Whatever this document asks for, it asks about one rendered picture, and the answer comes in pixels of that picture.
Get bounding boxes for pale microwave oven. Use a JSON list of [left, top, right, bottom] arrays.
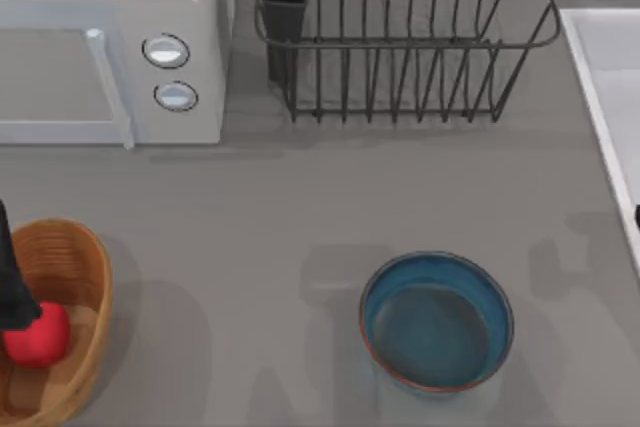
[[0, 0, 237, 149]]

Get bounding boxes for small round microwave knob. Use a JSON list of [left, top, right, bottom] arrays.
[[153, 80, 200, 113]]

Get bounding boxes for blue bowl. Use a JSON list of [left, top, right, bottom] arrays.
[[358, 250, 516, 396]]

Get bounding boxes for black cutlery holder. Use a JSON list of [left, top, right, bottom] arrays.
[[253, 0, 310, 83]]

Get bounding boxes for large round microwave knob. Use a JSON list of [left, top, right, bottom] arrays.
[[141, 33, 191, 69]]

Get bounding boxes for wooden basket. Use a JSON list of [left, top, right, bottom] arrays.
[[0, 217, 113, 427]]

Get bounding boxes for red apple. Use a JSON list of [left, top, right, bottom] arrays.
[[2, 301, 71, 369]]

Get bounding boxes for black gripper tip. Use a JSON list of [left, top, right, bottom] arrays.
[[0, 199, 43, 333]]

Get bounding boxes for dark wire dish rack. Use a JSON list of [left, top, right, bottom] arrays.
[[253, 0, 561, 124]]

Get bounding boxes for microwave door handle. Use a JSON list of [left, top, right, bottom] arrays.
[[85, 28, 136, 150]]

